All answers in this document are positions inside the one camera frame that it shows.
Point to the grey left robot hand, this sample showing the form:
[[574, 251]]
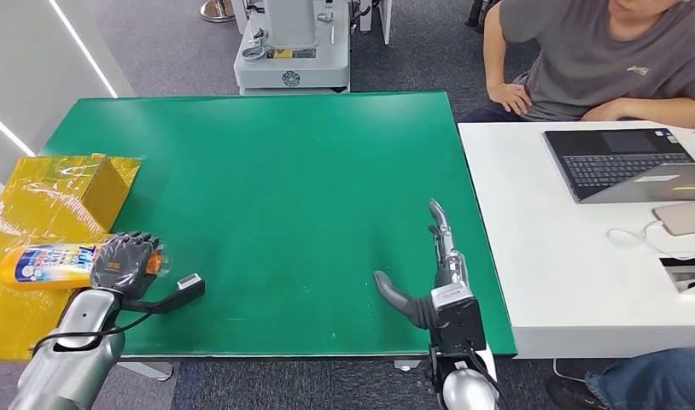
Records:
[[124, 266]]

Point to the metal stanchion base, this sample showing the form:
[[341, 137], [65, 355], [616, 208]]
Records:
[[217, 10]]

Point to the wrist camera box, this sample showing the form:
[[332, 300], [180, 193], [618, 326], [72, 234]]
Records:
[[189, 286], [458, 317]]

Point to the white machine base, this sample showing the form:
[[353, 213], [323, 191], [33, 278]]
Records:
[[294, 51]]

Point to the pale pink smartphone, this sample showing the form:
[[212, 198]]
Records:
[[684, 218]]

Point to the person's right forearm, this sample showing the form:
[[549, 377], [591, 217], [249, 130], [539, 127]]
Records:
[[494, 51]]

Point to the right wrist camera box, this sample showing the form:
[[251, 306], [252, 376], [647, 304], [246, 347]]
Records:
[[458, 317]]

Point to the white panel stand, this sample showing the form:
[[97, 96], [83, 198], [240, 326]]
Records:
[[381, 17]]

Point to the person's left forearm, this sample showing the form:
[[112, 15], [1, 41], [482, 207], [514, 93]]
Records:
[[664, 109]]

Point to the person's right hand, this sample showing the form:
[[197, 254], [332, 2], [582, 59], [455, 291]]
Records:
[[511, 97]]

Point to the green table mat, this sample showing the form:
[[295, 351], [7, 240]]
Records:
[[296, 198]]

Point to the person's leg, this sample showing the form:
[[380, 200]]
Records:
[[647, 382]]

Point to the person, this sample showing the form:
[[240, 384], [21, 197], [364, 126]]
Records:
[[596, 51]]

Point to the white desk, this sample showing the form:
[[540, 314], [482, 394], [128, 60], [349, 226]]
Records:
[[579, 271]]

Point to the dark grey laptop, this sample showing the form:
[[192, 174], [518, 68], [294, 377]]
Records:
[[613, 163]]

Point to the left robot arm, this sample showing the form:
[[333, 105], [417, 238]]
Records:
[[76, 351]]

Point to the black chair base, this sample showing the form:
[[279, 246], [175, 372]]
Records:
[[478, 12]]

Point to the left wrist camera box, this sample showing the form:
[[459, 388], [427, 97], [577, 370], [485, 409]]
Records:
[[189, 286]]

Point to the orange detergent bottle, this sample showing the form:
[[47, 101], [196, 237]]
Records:
[[47, 266]]

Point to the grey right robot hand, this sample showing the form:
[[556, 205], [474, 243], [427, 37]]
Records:
[[446, 266]]

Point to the yellow taped cardboard box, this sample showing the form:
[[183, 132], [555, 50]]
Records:
[[47, 198]]

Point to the black and white desk device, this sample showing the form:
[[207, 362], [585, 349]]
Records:
[[687, 274]]

